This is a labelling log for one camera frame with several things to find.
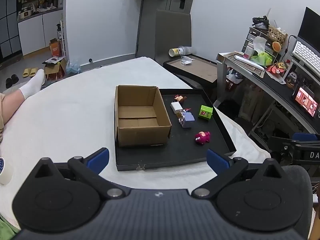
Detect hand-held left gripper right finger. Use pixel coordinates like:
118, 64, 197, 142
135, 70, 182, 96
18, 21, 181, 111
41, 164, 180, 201
191, 149, 284, 199

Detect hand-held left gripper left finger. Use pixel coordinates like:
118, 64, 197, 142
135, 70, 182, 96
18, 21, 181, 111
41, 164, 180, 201
32, 147, 130, 200

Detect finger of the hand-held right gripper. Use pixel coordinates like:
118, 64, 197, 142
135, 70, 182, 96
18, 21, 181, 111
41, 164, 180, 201
292, 132, 320, 145
287, 142, 320, 162

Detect pink bear toy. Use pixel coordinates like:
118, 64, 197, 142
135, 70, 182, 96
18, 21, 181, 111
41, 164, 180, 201
195, 131, 210, 145

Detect shallow black tray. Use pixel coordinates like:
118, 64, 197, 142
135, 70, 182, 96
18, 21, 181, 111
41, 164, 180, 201
114, 88, 237, 172

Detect purple block toy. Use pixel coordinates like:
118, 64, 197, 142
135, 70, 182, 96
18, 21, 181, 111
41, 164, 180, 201
180, 112, 195, 129

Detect green cube toy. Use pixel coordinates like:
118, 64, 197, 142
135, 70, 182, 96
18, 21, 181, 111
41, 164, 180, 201
199, 105, 213, 119

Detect small yellow-haired figure toy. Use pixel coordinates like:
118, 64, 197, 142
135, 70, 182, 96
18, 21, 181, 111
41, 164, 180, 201
176, 108, 192, 124

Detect phone with lit screen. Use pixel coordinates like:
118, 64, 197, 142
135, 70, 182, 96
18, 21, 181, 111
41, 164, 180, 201
292, 86, 319, 117

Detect small desk figurine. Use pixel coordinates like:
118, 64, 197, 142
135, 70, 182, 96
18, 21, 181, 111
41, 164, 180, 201
286, 71, 299, 88

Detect grey metal desk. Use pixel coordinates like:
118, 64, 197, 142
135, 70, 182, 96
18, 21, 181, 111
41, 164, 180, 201
216, 52, 320, 140

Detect white charger plug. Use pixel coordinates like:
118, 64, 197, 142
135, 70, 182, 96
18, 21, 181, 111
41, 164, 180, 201
171, 102, 184, 114

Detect red snack packet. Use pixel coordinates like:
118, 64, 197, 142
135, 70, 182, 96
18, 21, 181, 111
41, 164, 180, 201
265, 62, 288, 75

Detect white keyboard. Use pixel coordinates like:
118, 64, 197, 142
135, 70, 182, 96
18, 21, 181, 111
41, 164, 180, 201
291, 40, 320, 77

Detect green plastic bag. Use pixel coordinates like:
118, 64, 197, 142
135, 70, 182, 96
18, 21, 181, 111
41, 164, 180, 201
251, 51, 274, 67

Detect blue plastic bag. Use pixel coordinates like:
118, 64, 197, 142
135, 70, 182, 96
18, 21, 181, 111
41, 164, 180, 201
66, 59, 81, 74

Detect white tape roll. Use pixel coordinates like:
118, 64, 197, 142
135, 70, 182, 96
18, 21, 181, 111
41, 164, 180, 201
0, 157, 12, 185

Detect brown floor cardboard box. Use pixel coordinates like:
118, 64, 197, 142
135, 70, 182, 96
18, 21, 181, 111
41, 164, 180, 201
42, 56, 67, 81

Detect person's leg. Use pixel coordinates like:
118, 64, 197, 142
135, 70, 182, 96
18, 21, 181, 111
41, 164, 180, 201
0, 89, 25, 134

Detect white face mask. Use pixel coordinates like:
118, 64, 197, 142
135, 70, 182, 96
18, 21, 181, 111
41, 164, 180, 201
180, 56, 197, 67

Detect black monitor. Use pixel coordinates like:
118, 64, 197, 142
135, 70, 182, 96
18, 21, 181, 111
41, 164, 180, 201
297, 7, 320, 55

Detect clear plastic bottle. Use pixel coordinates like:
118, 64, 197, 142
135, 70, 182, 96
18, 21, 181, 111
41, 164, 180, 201
179, 45, 197, 55

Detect grey desktop drawer organizer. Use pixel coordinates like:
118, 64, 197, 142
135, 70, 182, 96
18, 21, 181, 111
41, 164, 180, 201
242, 26, 288, 53

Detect orange box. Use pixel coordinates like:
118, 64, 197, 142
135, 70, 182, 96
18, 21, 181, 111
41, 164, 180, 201
49, 38, 62, 57

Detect green cloth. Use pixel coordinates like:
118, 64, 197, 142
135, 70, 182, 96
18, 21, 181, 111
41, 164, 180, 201
0, 215, 20, 240

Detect grey dining chair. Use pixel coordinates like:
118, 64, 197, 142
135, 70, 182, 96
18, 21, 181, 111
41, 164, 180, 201
155, 9, 192, 63

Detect white cabinet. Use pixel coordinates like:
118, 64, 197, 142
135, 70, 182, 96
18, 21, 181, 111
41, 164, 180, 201
17, 10, 64, 55

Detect black frame with brown inside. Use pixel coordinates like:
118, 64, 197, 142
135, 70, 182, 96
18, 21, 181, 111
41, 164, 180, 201
163, 54, 218, 88

